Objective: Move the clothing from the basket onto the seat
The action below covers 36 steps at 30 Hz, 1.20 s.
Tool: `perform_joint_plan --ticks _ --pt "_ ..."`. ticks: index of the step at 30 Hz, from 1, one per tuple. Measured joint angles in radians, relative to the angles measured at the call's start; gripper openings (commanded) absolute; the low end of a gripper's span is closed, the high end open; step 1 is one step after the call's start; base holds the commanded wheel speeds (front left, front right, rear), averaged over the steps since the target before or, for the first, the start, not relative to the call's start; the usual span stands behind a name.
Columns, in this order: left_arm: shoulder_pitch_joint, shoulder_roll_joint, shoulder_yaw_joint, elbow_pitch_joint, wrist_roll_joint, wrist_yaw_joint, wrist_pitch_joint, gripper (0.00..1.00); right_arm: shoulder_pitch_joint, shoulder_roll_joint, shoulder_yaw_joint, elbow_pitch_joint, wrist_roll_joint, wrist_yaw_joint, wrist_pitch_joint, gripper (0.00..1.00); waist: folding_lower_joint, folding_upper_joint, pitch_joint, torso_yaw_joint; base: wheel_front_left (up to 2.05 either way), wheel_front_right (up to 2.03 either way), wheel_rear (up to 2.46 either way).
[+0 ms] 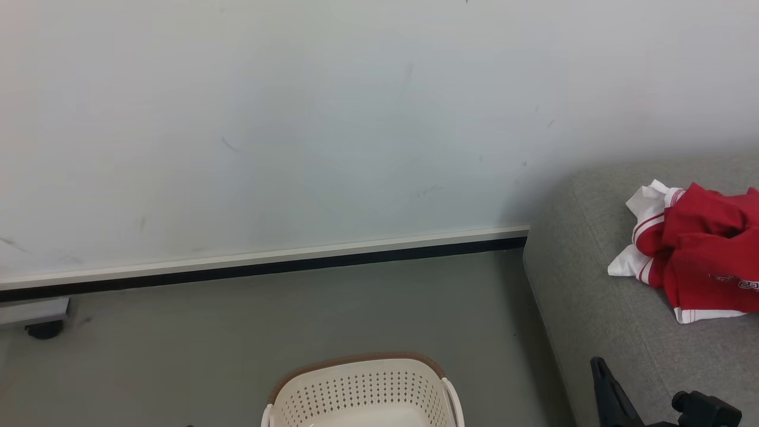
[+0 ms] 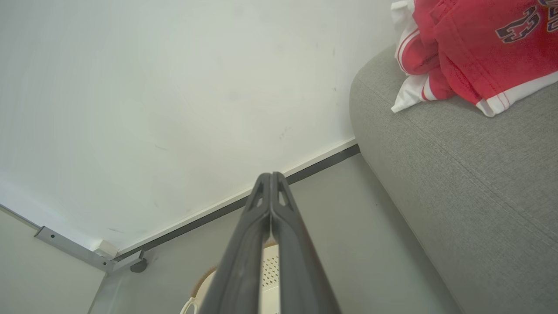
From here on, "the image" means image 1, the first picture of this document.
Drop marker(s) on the grey fabric sofa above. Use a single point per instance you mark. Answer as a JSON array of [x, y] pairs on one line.
[[593, 284]]

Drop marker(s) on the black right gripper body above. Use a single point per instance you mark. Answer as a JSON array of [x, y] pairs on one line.
[[708, 412]]

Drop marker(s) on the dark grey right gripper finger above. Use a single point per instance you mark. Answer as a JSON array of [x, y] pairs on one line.
[[614, 403]]

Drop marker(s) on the white and black baseboard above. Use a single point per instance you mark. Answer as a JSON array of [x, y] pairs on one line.
[[267, 264]]

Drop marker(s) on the red and white garment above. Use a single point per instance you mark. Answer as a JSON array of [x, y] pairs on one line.
[[705, 255]]

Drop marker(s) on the cream perforated laundry basket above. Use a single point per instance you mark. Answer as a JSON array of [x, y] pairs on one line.
[[356, 391]]

